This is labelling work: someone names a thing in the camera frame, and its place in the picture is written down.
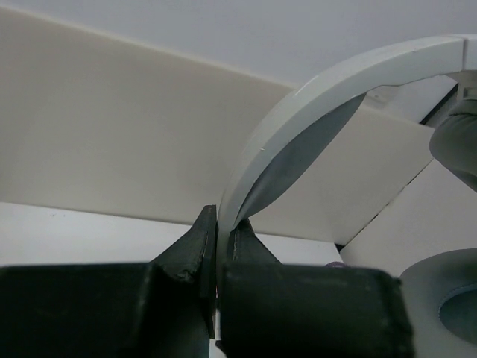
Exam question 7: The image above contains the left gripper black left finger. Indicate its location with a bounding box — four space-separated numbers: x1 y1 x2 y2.
1 205 217 357

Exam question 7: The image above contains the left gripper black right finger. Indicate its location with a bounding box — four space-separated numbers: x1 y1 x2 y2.
218 220 414 357

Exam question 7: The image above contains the grey white over-ear headphones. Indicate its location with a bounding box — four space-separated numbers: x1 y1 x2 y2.
217 34 476 357

